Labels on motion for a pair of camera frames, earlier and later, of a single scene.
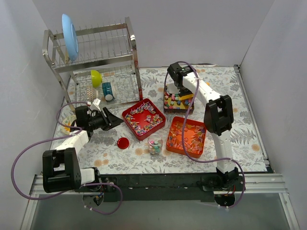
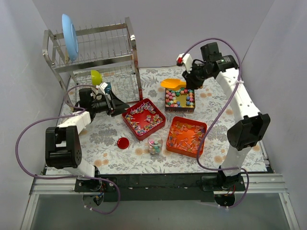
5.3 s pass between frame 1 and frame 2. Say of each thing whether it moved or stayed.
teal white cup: stayed
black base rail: stayed
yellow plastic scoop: moved
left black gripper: moved
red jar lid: stayed
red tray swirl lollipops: stayed
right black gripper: moved
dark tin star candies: stayed
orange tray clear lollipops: stayed
